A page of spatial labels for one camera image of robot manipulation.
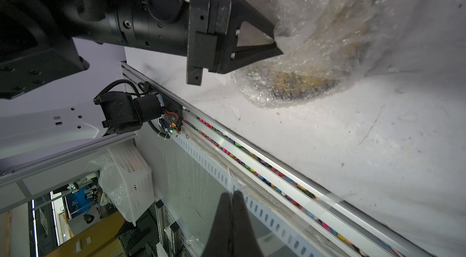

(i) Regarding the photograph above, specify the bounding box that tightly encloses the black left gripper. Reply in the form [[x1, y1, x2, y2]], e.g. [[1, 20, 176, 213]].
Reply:
[[186, 0, 283, 86]]

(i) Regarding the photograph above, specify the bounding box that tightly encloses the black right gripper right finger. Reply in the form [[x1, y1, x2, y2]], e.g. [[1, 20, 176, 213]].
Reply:
[[231, 191, 263, 257]]

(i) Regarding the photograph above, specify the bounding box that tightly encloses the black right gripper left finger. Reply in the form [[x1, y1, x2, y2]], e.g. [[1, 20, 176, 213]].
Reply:
[[201, 193, 233, 257]]

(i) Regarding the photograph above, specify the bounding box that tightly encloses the yellow patterned dinner plate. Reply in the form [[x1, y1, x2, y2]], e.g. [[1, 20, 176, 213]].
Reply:
[[257, 0, 386, 104]]

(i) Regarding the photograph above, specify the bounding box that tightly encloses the clear bubble wrap sheet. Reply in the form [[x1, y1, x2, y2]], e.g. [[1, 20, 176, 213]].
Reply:
[[232, 0, 420, 108]]

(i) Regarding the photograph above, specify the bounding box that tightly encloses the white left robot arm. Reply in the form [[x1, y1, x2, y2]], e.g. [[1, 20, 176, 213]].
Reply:
[[1, 0, 282, 158]]

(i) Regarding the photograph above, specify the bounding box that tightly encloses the white perforated plastic crate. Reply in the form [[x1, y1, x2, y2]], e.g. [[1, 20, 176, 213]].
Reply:
[[88, 140, 155, 225]]

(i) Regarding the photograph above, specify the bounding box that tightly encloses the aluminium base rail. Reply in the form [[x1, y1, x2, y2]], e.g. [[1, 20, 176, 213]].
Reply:
[[119, 61, 434, 257]]

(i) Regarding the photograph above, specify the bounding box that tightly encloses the black cable connector block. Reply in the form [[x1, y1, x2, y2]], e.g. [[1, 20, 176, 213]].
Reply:
[[93, 79, 184, 139]]

